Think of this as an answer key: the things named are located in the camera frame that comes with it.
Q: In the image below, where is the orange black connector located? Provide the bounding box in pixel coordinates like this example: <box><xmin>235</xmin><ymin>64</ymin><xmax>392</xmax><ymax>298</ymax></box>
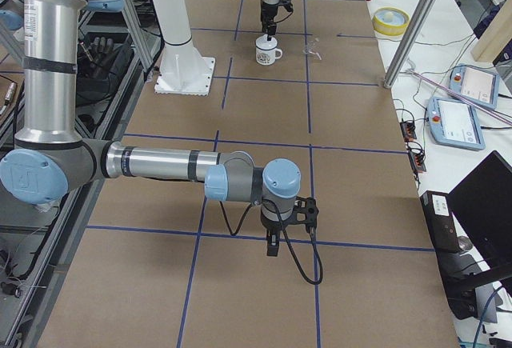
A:
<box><xmin>400</xmin><ymin>116</ymin><xmax>417</xmax><ymax>142</ymax></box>
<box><xmin>406</xmin><ymin>142</ymin><xmax>426</xmax><ymax>173</ymax></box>

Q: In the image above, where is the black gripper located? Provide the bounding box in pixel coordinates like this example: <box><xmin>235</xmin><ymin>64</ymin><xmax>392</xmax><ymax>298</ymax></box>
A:
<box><xmin>260</xmin><ymin>2</ymin><xmax>278</xmax><ymax>35</ymax></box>
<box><xmin>262</xmin><ymin>216</ymin><xmax>282</xmax><ymax>257</ymax></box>

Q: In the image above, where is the white enamel mug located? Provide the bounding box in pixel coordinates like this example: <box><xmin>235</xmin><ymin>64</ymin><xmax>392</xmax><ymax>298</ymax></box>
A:
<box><xmin>255</xmin><ymin>45</ymin><xmax>283</xmax><ymax>66</ymax></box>

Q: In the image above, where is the far teach pendant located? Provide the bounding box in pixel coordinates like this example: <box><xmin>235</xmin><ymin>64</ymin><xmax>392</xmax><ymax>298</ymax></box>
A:
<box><xmin>450</xmin><ymin>64</ymin><xmax>500</xmax><ymax>110</ymax></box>

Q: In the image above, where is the teach pendant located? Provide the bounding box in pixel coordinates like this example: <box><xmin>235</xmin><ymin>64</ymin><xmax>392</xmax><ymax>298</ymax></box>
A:
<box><xmin>450</xmin><ymin>64</ymin><xmax>500</xmax><ymax>110</ymax></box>
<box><xmin>426</xmin><ymin>97</ymin><xmax>486</xmax><ymax>150</ymax></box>

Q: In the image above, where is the near teach pendant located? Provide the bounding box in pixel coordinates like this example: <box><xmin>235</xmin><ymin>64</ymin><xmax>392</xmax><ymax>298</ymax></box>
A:
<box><xmin>426</xmin><ymin>97</ymin><xmax>486</xmax><ymax>150</ymax></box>

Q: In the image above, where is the black camera mount wrist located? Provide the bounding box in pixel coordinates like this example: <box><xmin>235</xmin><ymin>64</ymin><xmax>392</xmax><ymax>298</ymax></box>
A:
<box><xmin>289</xmin><ymin>196</ymin><xmax>319</xmax><ymax>240</ymax></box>
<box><xmin>277</xmin><ymin>0</ymin><xmax>294</xmax><ymax>23</ymax></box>

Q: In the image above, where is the white camera stand base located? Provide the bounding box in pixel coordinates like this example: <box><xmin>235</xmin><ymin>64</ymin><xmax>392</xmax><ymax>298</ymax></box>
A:
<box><xmin>153</xmin><ymin>0</ymin><xmax>215</xmax><ymax>96</ymax></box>

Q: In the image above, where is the black computer box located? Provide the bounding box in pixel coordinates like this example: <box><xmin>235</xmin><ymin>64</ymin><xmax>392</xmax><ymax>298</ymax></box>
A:
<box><xmin>420</xmin><ymin>190</ymin><xmax>460</xmax><ymax>254</ymax></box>

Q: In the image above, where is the aluminium frame post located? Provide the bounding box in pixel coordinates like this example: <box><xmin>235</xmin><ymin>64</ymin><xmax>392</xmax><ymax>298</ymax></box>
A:
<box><xmin>383</xmin><ymin>0</ymin><xmax>436</xmax><ymax>89</ymax></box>

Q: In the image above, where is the far orange black connector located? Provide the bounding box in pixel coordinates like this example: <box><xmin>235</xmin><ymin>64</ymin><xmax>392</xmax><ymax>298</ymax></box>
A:
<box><xmin>400</xmin><ymin>116</ymin><xmax>417</xmax><ymax>142</ymax></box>

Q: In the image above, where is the clear glass funnel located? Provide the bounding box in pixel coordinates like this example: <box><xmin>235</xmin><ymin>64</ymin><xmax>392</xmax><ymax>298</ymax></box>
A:
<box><xmin>303</xmin><ymin>38</ymin><xmax>322</xmax><ymax>61</ymax></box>

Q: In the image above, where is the yellow tape roll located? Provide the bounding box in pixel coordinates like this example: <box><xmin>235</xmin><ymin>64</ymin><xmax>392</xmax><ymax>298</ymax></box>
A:
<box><xmin>372</xmin><ymin>7</ymin><xmax>410</xmax><ymax>36</ymax></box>

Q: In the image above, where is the brown paper table cover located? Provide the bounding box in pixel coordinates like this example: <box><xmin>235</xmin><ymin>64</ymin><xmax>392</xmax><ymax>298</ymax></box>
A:
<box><xmin>38</xmin><ymin>0</ymin><xmax>458</xmax><ymax>347</ymax></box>

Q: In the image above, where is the white mug lid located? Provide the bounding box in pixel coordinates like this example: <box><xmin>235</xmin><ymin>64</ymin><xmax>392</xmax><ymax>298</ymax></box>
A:
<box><xmin>255</xmin><ymin>34</ymin><xmax>278</xmax><ymax>50</ymax></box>

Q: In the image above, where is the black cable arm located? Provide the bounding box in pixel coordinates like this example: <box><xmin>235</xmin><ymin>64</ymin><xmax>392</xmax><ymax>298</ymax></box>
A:
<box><xmin>218</xmin><ymin>198</ymin><xmax>325</xmax><ymax>286</ymax></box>

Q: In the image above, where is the black laptop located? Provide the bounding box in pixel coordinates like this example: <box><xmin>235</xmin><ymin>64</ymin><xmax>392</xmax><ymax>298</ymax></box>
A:
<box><xmin>438</xmin><ymin>150</ymin><xmax>511</xmax><ymax>320</ymax></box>

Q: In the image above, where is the near orange black connector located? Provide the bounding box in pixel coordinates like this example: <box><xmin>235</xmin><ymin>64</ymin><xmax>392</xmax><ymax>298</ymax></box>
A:
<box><xmin>406</xmin><ymin>142</ymin><xmax>426</xmax><ymax>173</ymax></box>

